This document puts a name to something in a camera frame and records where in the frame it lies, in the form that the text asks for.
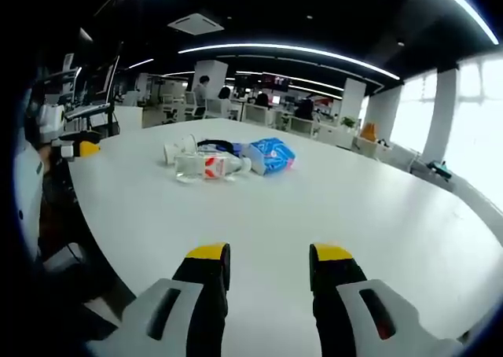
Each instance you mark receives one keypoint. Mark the teal desk item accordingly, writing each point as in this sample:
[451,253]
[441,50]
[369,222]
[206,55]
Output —
[440,168]

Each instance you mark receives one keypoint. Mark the green potted plant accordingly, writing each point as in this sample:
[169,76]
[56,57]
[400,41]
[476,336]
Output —
[348,122]

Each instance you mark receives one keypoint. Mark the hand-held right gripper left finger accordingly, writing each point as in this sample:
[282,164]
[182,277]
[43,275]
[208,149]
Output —
[173,313]

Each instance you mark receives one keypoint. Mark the clear plastic water bottle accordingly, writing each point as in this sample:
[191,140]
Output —
[204,169]

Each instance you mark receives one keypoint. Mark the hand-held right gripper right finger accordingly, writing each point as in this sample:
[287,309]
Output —
[365,313]

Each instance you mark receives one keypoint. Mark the white paper cup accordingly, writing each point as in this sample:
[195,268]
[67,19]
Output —
[178,149]

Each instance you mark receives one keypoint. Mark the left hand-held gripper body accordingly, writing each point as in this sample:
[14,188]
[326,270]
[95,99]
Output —
[49,119]

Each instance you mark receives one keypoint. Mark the dark monitor on stand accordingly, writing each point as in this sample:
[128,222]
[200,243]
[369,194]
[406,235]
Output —
[105,78]

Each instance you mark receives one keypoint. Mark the long ceiling light strip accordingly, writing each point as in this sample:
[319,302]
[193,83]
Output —
[467,7]
[298,52]

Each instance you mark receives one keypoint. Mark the orange bag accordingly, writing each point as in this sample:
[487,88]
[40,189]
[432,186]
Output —
[369,131]

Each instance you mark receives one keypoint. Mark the white office chair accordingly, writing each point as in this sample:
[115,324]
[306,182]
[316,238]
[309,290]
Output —
[192,107]

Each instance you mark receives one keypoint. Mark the blue tissue packet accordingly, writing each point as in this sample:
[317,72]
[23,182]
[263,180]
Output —
[273,156]

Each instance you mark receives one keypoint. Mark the white table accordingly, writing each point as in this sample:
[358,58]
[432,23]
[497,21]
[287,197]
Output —
[275,215]

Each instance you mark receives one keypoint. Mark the ceiling air conditioner vent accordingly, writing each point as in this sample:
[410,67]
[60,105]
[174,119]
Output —
[195,23]

